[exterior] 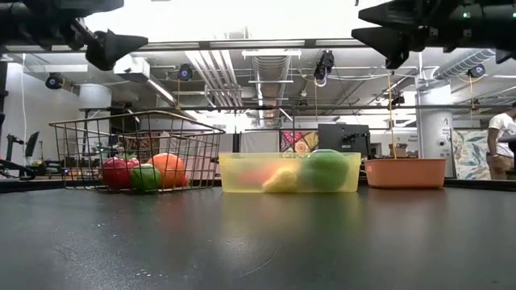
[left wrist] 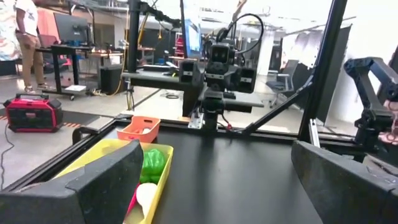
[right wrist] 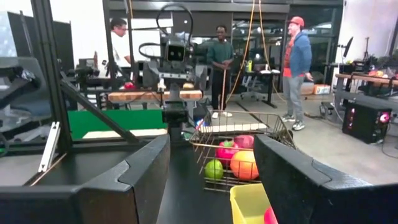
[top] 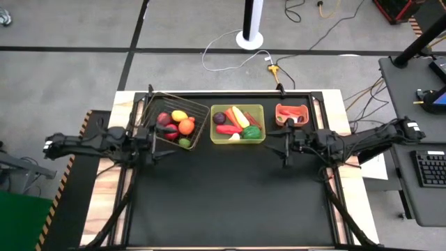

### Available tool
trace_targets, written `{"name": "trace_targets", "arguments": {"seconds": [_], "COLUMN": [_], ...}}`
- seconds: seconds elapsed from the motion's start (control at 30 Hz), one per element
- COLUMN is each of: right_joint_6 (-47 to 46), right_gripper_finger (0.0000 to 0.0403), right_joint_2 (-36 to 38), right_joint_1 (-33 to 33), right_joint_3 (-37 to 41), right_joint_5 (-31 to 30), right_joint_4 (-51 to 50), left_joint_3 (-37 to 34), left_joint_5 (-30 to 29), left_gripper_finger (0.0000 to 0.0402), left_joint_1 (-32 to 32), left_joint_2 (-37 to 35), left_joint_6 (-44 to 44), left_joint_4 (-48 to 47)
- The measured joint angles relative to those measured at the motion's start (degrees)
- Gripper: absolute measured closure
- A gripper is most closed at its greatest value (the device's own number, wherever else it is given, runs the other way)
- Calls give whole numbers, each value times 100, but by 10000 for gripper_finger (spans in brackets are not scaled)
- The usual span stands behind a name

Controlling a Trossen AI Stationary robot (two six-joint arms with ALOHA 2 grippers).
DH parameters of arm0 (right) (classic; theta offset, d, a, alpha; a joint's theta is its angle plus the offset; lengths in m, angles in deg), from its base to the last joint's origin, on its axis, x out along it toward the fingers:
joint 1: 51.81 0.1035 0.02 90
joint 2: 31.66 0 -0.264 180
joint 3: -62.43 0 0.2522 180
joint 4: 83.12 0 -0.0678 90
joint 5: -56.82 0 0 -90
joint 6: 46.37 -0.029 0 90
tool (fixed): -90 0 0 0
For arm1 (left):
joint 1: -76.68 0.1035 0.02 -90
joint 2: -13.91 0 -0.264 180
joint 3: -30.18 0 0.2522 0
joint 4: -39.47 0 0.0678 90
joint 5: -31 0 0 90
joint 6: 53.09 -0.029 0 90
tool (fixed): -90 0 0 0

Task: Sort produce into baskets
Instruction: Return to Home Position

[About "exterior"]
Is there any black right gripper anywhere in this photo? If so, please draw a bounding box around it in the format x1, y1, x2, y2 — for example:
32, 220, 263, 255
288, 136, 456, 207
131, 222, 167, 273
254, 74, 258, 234
351, 0, 468, 69

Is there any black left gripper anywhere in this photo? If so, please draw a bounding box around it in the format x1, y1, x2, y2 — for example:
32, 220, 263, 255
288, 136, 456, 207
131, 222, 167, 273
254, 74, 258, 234
38, 11, 149, 72

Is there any red fruit with green leaves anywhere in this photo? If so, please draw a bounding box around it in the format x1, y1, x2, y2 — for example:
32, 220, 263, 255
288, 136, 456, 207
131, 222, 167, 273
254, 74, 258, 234
100, 156, 140, 190

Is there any large orange fruit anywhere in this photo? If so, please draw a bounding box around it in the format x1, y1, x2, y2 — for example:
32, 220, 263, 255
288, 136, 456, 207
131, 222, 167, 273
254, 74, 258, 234
147, 152, 187, 189

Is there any green lime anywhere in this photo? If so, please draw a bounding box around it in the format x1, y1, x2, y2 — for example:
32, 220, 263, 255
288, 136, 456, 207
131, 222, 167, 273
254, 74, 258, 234
129, 163, 163, 193

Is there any large green vegetable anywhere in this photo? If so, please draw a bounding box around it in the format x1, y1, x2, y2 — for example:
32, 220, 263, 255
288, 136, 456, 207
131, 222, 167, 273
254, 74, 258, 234
298, 148, 351, 193

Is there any yellow pear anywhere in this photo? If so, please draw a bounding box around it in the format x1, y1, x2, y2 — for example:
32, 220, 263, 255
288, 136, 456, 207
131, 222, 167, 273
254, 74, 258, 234
261, 168, 300, 193

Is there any white ceiling unit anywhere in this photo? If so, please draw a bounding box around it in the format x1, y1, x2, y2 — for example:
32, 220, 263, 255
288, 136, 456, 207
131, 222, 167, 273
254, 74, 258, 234
114, 56, 151, 84

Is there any plain white pillar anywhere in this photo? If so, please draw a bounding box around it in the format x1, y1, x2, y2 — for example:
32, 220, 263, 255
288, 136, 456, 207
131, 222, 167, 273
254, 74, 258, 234
78, 83, 113, 134

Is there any white pillar with signs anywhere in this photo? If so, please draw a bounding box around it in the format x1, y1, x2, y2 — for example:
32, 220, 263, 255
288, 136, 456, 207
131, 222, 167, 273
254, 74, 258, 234
416, 86, 455, 178

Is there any black computer monitor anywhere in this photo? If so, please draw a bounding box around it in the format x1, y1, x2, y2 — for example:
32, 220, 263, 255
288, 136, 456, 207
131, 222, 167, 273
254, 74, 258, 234
318, 123, 372, 159

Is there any cardboard box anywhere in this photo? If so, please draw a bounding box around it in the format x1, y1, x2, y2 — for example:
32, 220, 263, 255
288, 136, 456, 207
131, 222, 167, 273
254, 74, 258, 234
389, 143, 418, 159

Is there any black tilted screen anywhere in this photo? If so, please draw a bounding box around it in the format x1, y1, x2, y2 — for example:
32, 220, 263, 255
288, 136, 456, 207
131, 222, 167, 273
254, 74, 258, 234
24, 130, 40, 159

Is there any orange plastic bowl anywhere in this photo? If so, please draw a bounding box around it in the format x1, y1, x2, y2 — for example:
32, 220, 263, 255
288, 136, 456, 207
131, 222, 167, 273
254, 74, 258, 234
364, 157, 447, 189

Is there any floral mural panel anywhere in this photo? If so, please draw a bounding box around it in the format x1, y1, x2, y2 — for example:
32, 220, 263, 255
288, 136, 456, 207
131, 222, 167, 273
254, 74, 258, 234
451, 128, 491, 181

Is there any colourful patterned tapestry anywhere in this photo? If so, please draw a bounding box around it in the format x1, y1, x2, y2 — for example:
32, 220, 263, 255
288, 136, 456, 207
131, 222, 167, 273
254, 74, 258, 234
281, 130, 319, 153

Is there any person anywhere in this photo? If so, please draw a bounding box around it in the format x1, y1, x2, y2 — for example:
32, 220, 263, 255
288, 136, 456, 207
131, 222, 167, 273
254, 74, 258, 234
486, 101, 516, 181

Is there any black and red machine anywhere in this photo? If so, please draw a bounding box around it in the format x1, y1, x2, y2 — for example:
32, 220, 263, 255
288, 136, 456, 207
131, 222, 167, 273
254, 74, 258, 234
0, 132, 45, 181

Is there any translucent yellow plastic bin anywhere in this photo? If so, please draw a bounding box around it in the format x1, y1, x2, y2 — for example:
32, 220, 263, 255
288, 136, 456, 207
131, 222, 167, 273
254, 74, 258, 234
218, 151, 362, 193

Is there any black round cable reel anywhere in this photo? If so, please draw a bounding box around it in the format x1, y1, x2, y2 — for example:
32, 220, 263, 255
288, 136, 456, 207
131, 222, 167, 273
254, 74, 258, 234
44, 72, 65, 90
467, 63, 487, 79
177, 63, 194, 81

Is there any corrugated silver duct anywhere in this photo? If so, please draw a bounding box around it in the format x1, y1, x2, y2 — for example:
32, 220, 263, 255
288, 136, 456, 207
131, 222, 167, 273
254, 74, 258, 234
434, 48, 497, 81

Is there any aluminium overhead frame beam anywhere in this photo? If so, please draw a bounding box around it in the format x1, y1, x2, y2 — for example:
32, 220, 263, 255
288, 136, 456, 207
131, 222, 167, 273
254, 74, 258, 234
0, 38, 516, 53

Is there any silver ceiling duct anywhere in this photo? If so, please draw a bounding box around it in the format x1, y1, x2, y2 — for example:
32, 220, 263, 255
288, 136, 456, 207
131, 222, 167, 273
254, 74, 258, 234
252, 54, 292, 126

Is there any metal wire basket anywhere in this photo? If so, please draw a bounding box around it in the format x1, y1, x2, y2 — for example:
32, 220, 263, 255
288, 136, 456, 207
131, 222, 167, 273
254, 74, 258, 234
48, 110, 226, 191

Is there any black horizontal frame bar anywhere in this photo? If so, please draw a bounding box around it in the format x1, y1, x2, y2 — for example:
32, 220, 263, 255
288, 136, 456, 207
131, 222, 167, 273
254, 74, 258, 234
78, 103, 516, 113

